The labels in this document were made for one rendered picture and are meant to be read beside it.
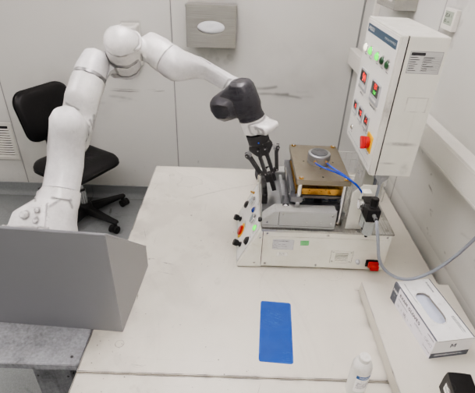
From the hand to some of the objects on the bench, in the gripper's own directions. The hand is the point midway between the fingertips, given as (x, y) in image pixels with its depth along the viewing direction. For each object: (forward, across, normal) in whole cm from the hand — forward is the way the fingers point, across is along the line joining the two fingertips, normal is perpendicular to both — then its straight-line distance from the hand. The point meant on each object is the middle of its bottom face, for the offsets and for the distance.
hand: (271, 180), depth 146 cm
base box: (+31, -5, +1) cm, 31 cm away
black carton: (+37, -34, +69) cm, 85 cm away
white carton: (+37, -36, +44) cm, 68 cm away
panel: (+21, +21, 0) cm, 29 cm away
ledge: (+42, -34, +68) cm, 87 cm away
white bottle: (+33, -11, +63) cm, 72 cm away
